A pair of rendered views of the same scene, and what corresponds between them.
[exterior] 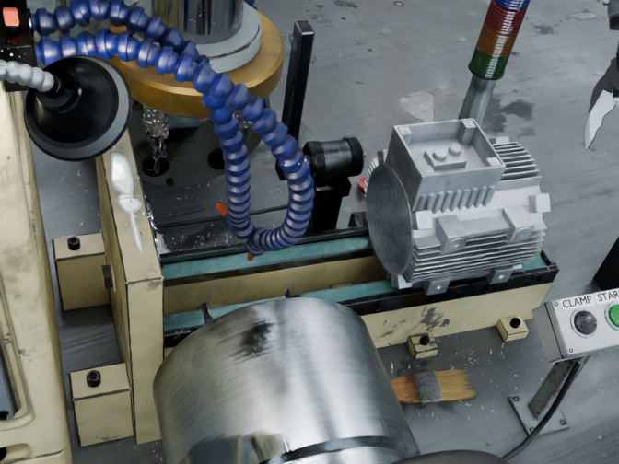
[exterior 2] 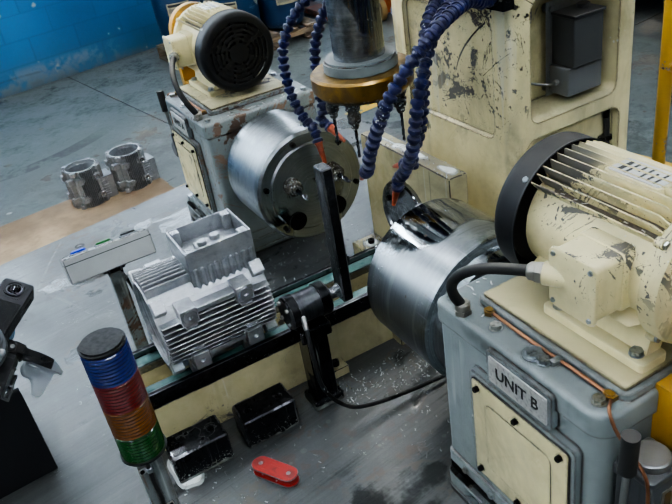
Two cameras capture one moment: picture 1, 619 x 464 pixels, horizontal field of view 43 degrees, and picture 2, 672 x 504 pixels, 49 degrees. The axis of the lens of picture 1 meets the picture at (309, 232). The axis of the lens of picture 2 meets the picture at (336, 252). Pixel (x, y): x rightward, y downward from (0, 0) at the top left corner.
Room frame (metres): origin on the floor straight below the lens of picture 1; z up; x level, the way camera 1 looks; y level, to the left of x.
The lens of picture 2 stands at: (1.94, 0.06, 1.74)
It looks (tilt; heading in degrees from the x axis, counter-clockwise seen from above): 31 degrees down; 180
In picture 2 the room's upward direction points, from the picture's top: 10 degrees counter-clockwise
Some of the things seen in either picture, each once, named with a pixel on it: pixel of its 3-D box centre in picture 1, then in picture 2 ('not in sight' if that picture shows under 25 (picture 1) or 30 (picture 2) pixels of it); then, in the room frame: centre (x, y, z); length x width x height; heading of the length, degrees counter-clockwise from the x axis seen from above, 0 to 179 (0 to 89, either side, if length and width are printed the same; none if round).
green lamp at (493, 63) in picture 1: (489, 58); (139, 436); (1.20, -0.25, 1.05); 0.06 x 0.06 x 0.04
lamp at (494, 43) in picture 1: (497, 36); (129, 412); (1.20, -0.25, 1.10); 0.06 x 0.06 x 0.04
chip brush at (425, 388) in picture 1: (408, 389); not in sight; (0.67, -0.19, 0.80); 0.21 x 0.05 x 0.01; 109
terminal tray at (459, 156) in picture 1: (442, 166); (211, 248); (0.82, -0.16, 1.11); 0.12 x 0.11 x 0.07; 115
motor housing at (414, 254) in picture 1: (450, 211); (203, 301); (0.84, -0.20, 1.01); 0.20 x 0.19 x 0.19; 115
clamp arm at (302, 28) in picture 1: (294, 106); (333, 235); (0.87, 0.05, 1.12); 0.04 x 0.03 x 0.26; 115
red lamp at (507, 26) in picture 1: (506, 12); (119, 386); (1.20, -0.25, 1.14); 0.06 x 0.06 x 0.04
